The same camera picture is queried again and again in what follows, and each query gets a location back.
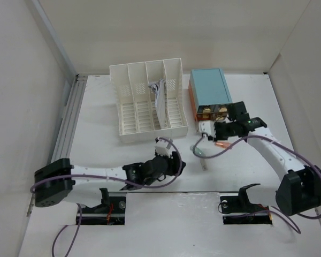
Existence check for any orange correction tape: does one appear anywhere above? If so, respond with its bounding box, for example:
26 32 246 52
215 141 230 149

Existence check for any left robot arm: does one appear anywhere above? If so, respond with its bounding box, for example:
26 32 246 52
30 152 186 213

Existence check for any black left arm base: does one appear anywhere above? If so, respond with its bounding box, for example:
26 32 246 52
75 188 127 225

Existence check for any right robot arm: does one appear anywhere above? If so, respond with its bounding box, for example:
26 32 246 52
213 102 321 218

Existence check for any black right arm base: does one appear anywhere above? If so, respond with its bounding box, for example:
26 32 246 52
218 183 272 225

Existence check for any small tan eraser block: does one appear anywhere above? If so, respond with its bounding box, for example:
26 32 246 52
200 159 208 171

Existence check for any blue top drawer box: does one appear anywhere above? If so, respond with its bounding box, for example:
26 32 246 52
189 68 232 114

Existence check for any white plastic file organizer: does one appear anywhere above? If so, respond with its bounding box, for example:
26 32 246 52
109 58 188 143

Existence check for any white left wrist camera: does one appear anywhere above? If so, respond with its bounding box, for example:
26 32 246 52
155 138 173 157

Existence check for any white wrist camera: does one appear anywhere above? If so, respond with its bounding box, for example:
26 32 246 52
155 138 173 157
198 120 216 139

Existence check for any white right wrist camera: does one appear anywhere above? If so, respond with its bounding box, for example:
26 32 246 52
198 120 216 139

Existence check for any aluminium frame rail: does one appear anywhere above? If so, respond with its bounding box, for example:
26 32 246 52
44 74 88 193

